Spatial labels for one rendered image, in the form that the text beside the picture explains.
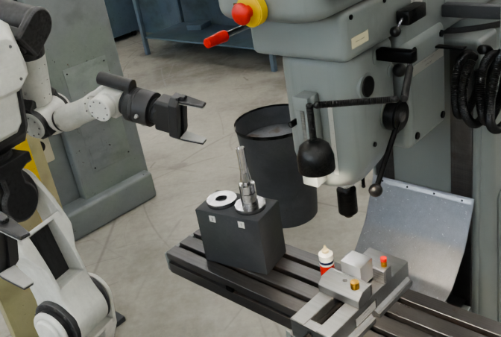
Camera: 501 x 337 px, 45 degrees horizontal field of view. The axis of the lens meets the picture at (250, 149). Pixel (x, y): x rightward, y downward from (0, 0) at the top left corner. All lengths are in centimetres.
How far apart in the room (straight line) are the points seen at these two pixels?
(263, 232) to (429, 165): 51
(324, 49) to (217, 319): 212
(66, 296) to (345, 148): 80
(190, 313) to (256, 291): 146
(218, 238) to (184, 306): 145
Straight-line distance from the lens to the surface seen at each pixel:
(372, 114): 131
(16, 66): 150
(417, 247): 183
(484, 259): 190
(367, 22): 120
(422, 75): 143
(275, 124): 376
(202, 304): 321
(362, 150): 131
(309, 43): 119
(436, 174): 179
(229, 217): 173
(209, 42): 117
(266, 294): 172
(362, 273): 156
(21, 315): 311
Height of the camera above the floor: 200
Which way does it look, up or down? 25 degrees down
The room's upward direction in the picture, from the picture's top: 10 degrees counter-clockwise
